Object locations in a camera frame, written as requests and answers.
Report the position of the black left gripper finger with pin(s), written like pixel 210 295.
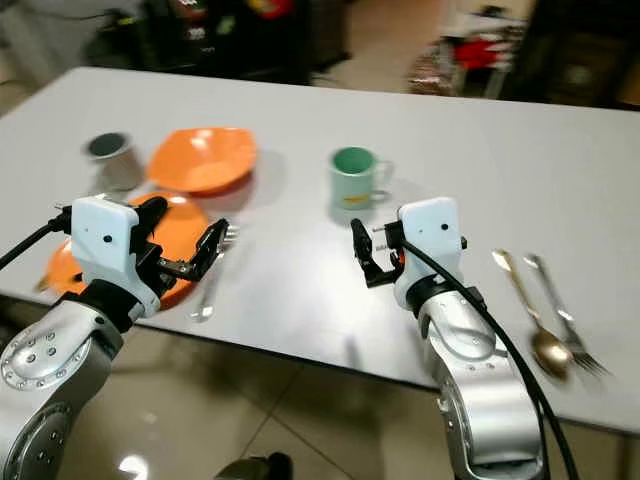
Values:
pixel 212 240
pixel 150 208

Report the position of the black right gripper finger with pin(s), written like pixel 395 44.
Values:
pixel 363 246

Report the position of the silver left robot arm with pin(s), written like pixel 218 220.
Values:
pixel 50 372

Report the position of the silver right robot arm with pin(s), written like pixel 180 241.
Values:
pixel 480 400

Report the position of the orange plate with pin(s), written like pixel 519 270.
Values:
pixel 182 222

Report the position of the silver fork beside plate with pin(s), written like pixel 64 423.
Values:
pixel 207 300

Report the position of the grey mug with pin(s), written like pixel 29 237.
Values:
pixel 117 170

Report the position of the green mug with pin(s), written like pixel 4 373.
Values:
pixel 352 185

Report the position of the orange bowl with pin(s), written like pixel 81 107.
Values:
pixel 200 160

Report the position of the black cluttered machine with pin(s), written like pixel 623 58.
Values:
pixel 220 40

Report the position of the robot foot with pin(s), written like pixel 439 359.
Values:
pixel 260 468

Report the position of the red box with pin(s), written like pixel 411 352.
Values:
pixel 480 52

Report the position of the dark wooden cabinet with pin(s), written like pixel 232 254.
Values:
pixel 575 50

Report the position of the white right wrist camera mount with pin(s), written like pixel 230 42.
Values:
pixel 430 240

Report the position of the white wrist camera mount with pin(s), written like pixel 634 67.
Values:
pixel 105 245
pixel 430 240

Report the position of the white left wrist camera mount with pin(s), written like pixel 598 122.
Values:
pixel 105 245

